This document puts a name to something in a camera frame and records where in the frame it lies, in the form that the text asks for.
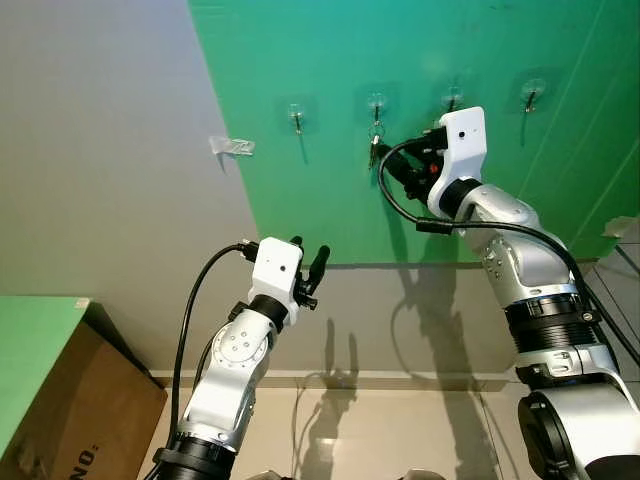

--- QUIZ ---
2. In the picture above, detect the clear adhesive wall hook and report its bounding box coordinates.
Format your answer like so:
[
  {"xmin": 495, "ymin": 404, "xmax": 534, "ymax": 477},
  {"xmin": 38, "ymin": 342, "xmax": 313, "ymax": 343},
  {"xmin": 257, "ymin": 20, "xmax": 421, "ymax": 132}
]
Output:
[
  {"xmin": 519, "ymin": 78, "xmax": 547, "ymax": 114},
  {"xmin": 284, "ymin": 98, "xmax": 311, "ymax": 136},
  {"xmin": 365, "ymin": 90, "xmax": 391, "ymax": 126},
  {"xmin": 441, "ymin": 86, "xmax": 465, "ymax": 113}
]

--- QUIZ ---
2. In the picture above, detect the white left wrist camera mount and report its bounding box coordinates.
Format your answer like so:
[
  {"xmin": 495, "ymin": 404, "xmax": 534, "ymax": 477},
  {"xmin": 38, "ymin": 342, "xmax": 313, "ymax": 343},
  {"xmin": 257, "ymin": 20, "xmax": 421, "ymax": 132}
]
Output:
[{"xmin": 248, "ymin": 237, "xmax": 304, "ymax": 327}]

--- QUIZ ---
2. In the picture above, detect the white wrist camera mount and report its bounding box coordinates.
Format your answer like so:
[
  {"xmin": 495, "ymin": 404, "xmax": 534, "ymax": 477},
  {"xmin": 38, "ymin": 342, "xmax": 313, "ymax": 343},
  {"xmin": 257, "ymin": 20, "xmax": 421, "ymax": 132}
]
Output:
[
  {"xmin": 427, "ymin": 107, "xmax": 488, "ymax": 216},
  {"xmin": 248, "ymin": 237, "xmax": 304, "ymax": 327}
]

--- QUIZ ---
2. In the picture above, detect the green corrugated sheet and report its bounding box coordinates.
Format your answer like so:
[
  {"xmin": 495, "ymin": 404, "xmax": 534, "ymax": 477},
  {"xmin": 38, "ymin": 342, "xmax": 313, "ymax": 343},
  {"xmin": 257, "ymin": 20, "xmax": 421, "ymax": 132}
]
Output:
[{"xmin": 0, "ymin": 296, "xmax": 91, "ymax": 451}]

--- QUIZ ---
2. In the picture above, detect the brown cardboard box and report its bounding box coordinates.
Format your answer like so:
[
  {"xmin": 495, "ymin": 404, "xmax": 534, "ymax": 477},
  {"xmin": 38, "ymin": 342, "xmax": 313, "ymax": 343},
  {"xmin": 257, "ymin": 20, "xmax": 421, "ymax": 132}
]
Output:
[{"xmin": 0, "ymin": 320, "xmax": 169, "ymax": 480}]

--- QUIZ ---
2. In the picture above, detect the large green hook board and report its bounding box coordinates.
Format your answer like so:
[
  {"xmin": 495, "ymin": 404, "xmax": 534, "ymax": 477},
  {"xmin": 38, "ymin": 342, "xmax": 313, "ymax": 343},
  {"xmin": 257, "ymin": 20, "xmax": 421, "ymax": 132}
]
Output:
[{"xmin": 188, "ymin": 0, "xmax": 640, "ymax": 266}]

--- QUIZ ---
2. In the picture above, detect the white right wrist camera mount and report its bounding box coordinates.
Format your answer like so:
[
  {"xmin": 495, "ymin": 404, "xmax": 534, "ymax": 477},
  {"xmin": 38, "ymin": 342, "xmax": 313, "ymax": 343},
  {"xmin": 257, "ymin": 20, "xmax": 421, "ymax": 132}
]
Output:
[{"xmin": 427, "ymin": 107, "xmax": 488, "ymax": 216}]

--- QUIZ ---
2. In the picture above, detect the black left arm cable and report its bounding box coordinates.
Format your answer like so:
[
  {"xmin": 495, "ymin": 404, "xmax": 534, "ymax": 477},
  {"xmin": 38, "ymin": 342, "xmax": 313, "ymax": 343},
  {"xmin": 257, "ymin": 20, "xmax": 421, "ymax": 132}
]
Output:
[{"xmin": 145, "ymin": 242, "xmax": 259, "ymax": 480}]

